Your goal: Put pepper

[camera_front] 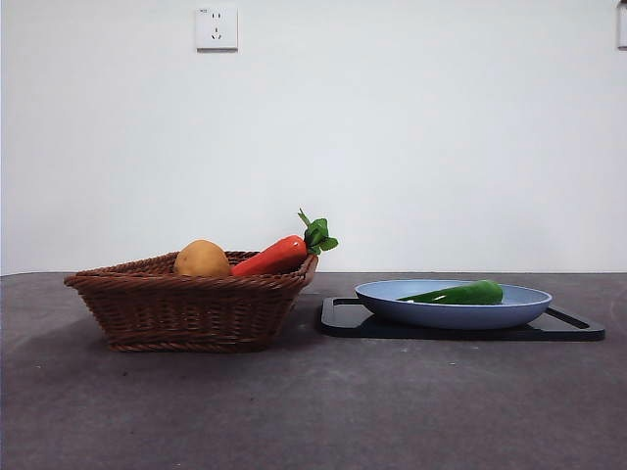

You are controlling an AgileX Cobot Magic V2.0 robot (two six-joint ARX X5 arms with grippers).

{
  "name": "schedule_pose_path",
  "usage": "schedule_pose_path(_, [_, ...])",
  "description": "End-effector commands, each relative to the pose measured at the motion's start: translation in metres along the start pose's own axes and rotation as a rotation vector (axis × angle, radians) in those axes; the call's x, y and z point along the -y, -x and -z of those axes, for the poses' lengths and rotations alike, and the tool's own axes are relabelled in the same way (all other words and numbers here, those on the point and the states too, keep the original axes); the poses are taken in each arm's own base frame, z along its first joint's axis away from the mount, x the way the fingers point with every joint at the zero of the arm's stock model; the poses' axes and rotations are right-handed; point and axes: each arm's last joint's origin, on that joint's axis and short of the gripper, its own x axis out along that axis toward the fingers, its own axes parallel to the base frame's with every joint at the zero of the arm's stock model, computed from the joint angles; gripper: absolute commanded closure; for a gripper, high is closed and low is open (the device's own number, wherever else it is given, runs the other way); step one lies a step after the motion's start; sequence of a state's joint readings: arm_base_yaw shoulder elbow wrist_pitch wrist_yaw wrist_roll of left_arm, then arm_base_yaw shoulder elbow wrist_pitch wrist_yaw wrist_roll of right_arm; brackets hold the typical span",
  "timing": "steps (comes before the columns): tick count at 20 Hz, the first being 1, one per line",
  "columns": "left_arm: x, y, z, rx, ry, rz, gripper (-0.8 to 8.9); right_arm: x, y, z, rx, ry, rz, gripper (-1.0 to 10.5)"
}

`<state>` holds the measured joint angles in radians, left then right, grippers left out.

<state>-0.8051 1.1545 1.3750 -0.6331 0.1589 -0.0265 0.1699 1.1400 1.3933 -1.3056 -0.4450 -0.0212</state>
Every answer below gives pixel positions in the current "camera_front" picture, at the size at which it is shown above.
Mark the green pepper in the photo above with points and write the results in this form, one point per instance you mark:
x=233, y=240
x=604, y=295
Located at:
x=465, y=294

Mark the yellow-brown potato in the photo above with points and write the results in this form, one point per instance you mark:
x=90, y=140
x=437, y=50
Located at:
x=202, y=258

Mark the blue round plate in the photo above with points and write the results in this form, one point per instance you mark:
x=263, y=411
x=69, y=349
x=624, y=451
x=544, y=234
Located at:
x=450, y=315

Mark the white wall power socket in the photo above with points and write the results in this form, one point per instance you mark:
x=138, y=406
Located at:
x=217, y=28

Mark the orange carrot with green leaves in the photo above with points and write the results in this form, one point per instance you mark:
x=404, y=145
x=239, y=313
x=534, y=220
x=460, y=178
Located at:
x=274, y=257

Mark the black rectangular tray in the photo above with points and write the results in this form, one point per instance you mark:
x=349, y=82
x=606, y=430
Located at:
x=343, y=323

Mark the brown wicker basket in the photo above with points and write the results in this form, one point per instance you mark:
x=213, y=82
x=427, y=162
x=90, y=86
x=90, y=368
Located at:
x=186, y=313

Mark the white wall plate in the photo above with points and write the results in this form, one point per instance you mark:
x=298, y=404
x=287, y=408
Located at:
x=622, y=27

